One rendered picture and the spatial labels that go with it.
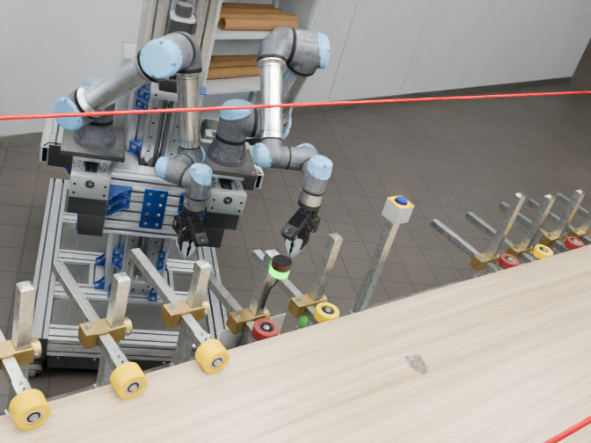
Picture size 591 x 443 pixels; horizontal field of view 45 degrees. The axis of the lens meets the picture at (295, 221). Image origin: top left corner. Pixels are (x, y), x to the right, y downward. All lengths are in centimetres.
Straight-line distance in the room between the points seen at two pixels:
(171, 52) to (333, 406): 114
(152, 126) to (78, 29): 198
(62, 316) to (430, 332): 156
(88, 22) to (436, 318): 299
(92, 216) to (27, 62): 203
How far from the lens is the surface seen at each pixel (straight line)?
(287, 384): 207
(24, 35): 454
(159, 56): 226
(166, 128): 282
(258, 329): 220
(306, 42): 242
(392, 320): 244
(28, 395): 181
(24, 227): 407
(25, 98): 471
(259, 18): 492
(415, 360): 231
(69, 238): 364
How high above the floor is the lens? 230
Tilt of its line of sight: 30 degrees down
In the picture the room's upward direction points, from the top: 17 degrees clockwise
